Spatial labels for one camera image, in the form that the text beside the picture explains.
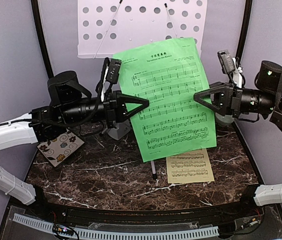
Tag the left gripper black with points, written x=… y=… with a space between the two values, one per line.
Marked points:
x=115 y=107

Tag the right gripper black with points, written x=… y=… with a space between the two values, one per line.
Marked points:
x=227 y=99

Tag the green sheet music page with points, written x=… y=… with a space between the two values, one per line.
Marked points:
x=167 y=73

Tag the white perforated music stand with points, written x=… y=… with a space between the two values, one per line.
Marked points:
x=106 y=27

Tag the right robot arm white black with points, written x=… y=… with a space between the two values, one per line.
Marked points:
x=266 y=101

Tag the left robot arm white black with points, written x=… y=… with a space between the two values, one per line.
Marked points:
x=71 y=105

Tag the pale green ceramic bowl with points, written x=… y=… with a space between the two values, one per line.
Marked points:
x=223 y=120

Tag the white metronome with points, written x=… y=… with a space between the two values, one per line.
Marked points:
x=120 y=130

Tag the yellow sheet music page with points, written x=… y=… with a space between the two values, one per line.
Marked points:
x=189 y=167

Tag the floral square ceramic plate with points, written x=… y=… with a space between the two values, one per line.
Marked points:
x=56 y=151

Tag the right black frame post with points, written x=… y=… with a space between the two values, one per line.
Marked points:
x=244 y=28

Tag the black frame post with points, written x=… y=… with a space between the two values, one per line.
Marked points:
x=41 y=38
x=244 y=28

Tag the left black frame post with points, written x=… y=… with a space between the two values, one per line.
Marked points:
x=41 y=38

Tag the white slotted cable duct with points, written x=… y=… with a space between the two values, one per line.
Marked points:
x=80 y=233

